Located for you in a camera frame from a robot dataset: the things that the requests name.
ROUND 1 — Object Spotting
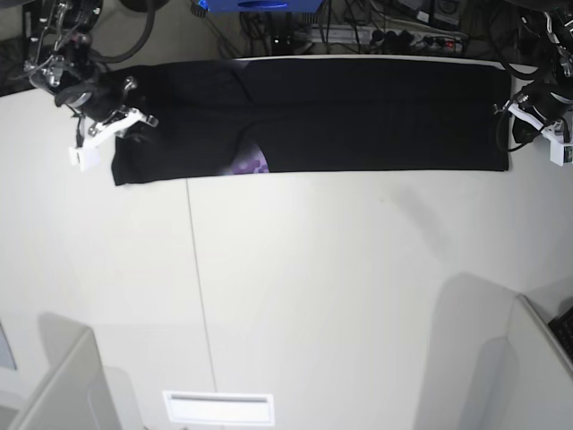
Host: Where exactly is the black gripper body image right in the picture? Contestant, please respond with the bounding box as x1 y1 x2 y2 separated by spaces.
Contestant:
512 82 572 134

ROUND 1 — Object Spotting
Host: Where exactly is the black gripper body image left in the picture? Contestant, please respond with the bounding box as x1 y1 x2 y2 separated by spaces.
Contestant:
55 74 143 134

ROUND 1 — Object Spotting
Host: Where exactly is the black T-shirt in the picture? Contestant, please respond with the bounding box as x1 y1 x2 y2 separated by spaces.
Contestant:
111 57 512 185

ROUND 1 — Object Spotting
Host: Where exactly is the black cabinet edge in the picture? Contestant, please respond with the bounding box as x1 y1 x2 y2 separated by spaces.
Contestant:
21 0 44 59

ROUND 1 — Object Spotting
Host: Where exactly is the blue box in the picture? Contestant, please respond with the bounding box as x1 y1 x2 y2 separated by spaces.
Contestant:
199 0 322 13

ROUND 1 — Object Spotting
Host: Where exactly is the white power strip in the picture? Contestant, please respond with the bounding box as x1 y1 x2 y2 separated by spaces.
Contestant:
304 23 468 54

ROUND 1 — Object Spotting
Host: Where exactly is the black keyboard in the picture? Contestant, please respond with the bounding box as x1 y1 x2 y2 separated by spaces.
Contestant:
549 308 573 359

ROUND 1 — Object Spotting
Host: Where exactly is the white partition panel right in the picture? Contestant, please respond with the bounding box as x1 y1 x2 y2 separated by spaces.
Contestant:
501 295 572 429

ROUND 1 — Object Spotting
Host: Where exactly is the white partition panel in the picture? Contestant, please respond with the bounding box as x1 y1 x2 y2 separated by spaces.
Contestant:
1 327 123 429
501 295 572 429

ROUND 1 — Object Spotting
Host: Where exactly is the white partition panel left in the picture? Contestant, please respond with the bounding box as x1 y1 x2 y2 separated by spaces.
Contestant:
1 327 123 429

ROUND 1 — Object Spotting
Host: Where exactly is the white table slot plate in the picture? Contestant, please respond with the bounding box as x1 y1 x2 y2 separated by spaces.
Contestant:
163 391 276 426

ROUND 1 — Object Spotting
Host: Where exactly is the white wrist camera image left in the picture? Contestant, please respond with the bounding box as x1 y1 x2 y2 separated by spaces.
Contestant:
68 107 140 171

